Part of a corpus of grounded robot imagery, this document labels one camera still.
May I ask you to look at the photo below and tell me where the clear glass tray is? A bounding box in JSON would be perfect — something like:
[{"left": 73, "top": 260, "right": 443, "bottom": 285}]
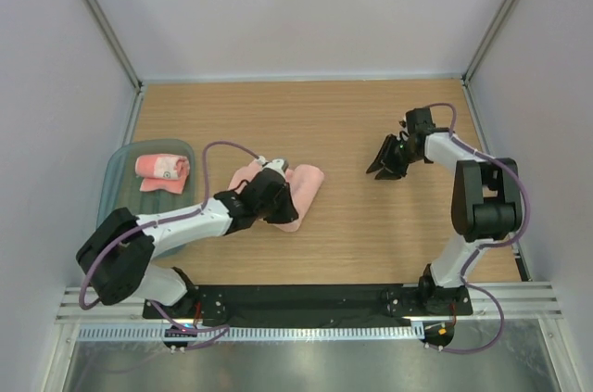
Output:
[{"left": 95, "top": 138, "right": 196, "bottom": 227}]

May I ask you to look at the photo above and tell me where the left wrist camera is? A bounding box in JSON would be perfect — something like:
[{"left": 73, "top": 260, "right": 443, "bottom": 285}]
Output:
[{"left": 257, "top": 156, "right": 289, "bottom": 178}]

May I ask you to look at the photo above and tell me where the plain pink towel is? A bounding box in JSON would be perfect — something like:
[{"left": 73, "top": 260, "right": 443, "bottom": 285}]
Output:
[{"left": 228, "top": 159, "right": 324, "bottom": 233}]

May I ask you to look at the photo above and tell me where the aluminium front rail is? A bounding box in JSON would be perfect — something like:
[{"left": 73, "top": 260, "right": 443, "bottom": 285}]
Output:
[{"left": 55, "top": 284, "right": 564, "bottom": 324}]

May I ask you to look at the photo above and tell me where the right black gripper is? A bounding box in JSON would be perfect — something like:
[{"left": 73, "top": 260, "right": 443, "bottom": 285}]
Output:
[{"left": 366, "top": 133, "right": 421, "bottom": 181}]

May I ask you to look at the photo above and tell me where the white slotted cable duct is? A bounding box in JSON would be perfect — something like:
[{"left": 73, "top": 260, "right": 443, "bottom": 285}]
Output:
[{"left": 77, "top": 322, "right": 424, "bottom": 343}]

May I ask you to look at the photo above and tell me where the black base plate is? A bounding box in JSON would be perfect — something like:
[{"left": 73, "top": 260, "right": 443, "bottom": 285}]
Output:
[{"left": 165, "top": 284, "right": 473, "bottom": 327}]

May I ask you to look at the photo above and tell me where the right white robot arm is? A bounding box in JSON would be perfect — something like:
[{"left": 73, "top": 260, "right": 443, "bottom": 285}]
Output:
[{"left": 367, "top": 107, "right": 526, "bottom": 316}]

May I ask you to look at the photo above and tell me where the aluminium frame post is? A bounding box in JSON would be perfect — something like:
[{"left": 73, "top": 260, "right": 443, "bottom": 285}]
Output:
[
  {"left": 82, "top": 0, "right": 142, "bottom": 93},
  {"left": 461, "top": 0, "right": 519, "bottom": 87}
]

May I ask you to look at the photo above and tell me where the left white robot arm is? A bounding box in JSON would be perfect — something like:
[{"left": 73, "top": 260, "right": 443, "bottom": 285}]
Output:
[{"left": 76, "top": 159, "right": 298, "bottom": 318}]

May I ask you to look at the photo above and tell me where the left aluminium frame post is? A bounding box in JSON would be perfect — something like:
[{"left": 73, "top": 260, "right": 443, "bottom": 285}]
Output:
[{"left": 82, "top": 0, "right": 142, "bottom": 93}]

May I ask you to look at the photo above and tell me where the pink bunny towel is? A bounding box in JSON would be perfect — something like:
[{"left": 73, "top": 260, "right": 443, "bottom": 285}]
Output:
[{"left": 134, "top": 154, "right": 191, "bottom": 195}]

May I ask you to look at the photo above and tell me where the right aluminium frame post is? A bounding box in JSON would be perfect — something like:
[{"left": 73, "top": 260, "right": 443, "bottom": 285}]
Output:
[{"left": 461, "top": 0, "right": 519, "bottom": 87}]

